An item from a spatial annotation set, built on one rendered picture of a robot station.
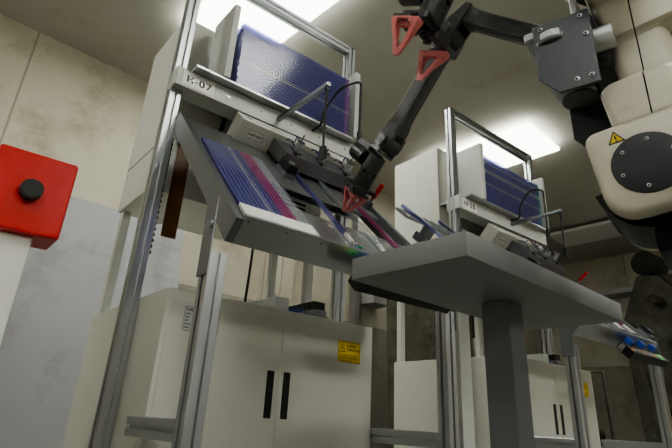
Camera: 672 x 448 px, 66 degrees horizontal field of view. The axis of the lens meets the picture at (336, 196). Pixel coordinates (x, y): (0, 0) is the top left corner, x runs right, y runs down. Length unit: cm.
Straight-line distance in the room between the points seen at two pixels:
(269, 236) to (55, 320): 270
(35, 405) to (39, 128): 192
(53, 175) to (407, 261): 71
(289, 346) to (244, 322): 16
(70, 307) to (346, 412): 250
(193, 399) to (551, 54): 92
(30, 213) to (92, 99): 350
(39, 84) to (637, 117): 409
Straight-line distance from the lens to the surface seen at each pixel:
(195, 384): 106
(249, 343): 146
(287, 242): 120
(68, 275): 385
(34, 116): 438
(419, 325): 462
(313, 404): 158
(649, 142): 95
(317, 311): 168
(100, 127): 451
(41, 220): 112
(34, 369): 366
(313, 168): 178
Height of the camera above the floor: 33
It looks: 24 degrees up
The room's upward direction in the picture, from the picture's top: 3 degrees clockwise
